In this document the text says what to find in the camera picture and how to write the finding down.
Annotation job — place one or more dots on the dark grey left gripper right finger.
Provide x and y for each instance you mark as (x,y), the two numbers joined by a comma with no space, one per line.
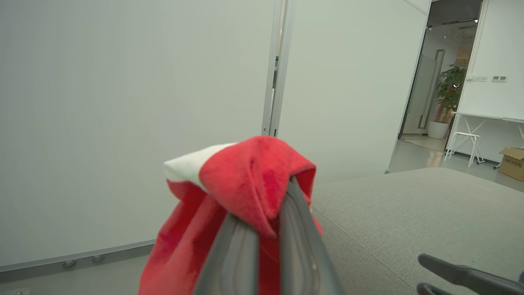
(301,246)

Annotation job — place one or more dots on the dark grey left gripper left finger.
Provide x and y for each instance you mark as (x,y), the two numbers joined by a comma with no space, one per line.
(235,262)

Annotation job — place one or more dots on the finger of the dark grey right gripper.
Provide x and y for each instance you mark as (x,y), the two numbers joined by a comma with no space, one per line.
(470,276)
(428,290)

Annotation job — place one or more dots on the red and white clothing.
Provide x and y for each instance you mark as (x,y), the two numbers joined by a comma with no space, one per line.
(245,176)

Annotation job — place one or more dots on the grey fabric sofa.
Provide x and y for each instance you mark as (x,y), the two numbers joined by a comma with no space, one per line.
(409,213)

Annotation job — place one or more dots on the brown cardboard box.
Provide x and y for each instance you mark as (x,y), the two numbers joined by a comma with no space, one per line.
(513,164)

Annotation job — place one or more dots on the grey partition levelling foot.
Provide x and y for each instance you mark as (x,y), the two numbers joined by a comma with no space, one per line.
(98,258)
(69,263)

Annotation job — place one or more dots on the white stool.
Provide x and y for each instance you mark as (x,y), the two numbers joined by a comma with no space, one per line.
(466,137)

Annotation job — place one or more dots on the white plant pot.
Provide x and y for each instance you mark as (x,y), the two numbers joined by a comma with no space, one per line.
(438,130)

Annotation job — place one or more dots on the white table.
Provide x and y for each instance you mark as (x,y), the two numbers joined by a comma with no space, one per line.
(491,117)

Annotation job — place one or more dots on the white partition panel beside sofa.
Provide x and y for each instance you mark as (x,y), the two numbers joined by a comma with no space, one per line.
(348,82)

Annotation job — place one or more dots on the green potted plant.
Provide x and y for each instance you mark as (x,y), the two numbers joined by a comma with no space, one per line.
(450,88)

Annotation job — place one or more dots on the frosted glass door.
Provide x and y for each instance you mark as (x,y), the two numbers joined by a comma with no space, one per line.
(423,90)

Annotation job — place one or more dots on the white partition panel with levelling feet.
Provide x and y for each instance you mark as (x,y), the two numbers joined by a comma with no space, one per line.
(123,102)

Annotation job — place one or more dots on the long grey partition foot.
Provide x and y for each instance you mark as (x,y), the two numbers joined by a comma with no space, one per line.
(16,292)

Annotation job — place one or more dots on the white wall socket strip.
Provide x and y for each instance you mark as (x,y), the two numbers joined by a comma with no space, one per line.
(479,78)

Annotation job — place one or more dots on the white wall switch panel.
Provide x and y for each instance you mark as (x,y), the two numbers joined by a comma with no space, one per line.
(499,78)

